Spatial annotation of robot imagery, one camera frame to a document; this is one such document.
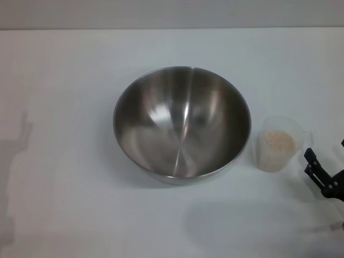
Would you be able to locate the pile of uncooked rice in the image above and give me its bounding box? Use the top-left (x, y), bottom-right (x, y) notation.
top-left (258, 130), bottom-right (297, 173)

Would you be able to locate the stainless steel mixing bowl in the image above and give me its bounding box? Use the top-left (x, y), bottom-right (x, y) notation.
top-left (112, 66), bottom-right (253, 186)

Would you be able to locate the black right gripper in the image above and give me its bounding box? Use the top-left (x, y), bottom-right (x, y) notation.
top-left (303, 139), bottom-right (344, 203)

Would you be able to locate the clear plastic measuring cup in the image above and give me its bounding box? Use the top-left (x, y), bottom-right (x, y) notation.
top-left (254, 116), bottom-right (314, 174)

